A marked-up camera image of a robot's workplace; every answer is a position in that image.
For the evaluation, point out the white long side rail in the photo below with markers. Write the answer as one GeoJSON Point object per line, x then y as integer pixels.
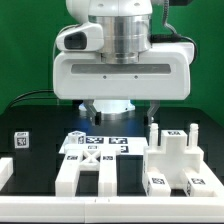
{"type": "Point", "coordinates": [107, 181]}
{"type": "Point", "coordinates": [68, 176]}

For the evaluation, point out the white flat back panel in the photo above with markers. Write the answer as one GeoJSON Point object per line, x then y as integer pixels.
{"type": "Point", "coordinates": [122, 145]}

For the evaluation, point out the white long side rail front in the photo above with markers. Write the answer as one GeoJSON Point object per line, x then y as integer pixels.
{"type": "Point", "coordinates": [68, 176]}

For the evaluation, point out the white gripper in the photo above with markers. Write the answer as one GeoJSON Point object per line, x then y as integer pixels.
{"type": "Point", "coordinates": [161, 73]}

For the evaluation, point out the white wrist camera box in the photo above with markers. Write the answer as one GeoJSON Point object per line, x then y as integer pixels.
{"type": "Point", "coordinates": [84, 37]}

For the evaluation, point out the white front fence rail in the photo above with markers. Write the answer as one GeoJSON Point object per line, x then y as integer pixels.
{"type": "Point", "coordinates": [114, 209]}

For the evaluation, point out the white fence rail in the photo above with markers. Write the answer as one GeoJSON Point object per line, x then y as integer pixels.
{"type": "Point", "coordinates": [114, 209]}
{"type": "Point", "coordinates": [212, 182]}

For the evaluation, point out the white chair seat block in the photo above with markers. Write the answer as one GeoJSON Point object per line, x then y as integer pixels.
{"type": "Point", "coordinates": [176, 151]}

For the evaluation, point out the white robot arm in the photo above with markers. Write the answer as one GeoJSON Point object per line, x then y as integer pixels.
{"type": "Point", "coordinates": [110, 58]}

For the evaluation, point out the white left fence block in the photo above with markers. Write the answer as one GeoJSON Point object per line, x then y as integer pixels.
{"type": "Point", "coordinates": [6, 170]}

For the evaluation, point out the white long side rail back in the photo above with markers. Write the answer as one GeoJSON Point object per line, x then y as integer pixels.
{"type": "Point", "coordinates": [107, 181]}

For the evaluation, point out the white right fence rail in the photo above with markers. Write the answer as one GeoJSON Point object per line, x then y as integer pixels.
{"type": "Point", "coordinates": [212, 182]}

